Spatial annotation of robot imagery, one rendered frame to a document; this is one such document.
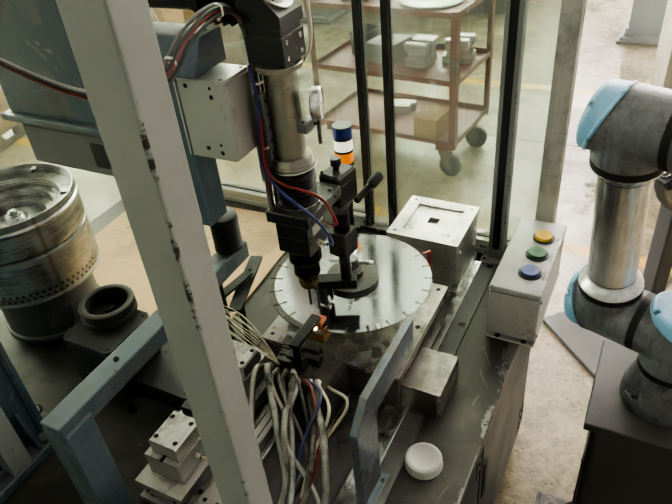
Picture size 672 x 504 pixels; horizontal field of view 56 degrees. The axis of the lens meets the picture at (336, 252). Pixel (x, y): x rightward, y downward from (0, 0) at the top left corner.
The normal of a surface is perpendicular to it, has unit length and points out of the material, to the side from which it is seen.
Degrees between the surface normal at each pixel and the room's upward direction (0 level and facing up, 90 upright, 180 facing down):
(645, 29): 90
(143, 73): 90
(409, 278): 0
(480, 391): 0
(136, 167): 90
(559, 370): 0
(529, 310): 90
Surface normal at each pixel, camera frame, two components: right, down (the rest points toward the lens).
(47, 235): 0.77, 0.32
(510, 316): -0.44, 0.56
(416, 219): -0.08, -0.80
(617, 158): -0.62, 0.61
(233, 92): 0.89, 0.21
